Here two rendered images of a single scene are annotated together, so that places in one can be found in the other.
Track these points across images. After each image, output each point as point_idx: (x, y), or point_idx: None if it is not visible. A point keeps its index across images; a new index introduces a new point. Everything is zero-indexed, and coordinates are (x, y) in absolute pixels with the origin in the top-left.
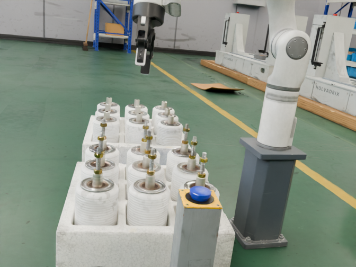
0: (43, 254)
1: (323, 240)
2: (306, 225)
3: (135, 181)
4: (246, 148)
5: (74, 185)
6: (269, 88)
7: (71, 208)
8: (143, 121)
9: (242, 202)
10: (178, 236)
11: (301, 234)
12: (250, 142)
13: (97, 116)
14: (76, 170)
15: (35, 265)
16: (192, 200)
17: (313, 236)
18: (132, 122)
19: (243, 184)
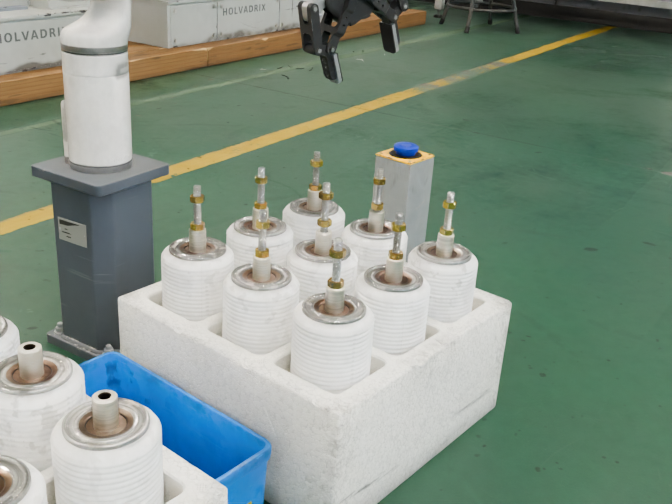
0: (467, 479)
1: (51, 289)
2: (12, 307)
3: (386, 236)
4: (127, 187)
5: (417, 354)
6: (121, 55)
7: (466, 318)
8: (15, 370)
9: (135, 287)
10: (426, 196)
11: (55, 306)
12: (113, 176)
13: (116, 443)
14: (374, 387)
15: (492, 466)
16: (418, 154)
17: (47, 297)
18: (71, 370)
19: (129, 256)
